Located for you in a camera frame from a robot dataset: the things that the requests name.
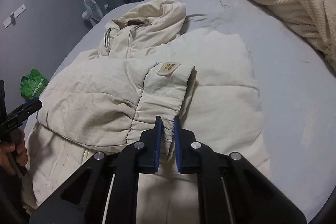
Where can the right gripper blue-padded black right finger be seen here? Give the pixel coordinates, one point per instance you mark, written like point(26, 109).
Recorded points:
point(230, 188)

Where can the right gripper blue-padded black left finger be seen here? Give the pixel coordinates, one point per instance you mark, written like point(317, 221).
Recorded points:
point(105, 188)

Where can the cream puffer jacket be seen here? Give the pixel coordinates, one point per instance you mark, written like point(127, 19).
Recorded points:
point(147, 68)

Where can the person's left hand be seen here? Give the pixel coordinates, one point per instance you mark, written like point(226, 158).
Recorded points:
point(20, 148)

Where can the green plastic bag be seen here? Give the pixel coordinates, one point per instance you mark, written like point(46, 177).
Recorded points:
point(33, 85)

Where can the light blue bed sheet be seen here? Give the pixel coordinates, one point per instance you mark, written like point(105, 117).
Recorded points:
point(297, 95)

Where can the white standing fan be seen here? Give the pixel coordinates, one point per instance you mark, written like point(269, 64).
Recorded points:
point(92, 12)

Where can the white wall hook strip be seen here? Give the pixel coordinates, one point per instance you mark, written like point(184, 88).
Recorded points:
point(13, 16)

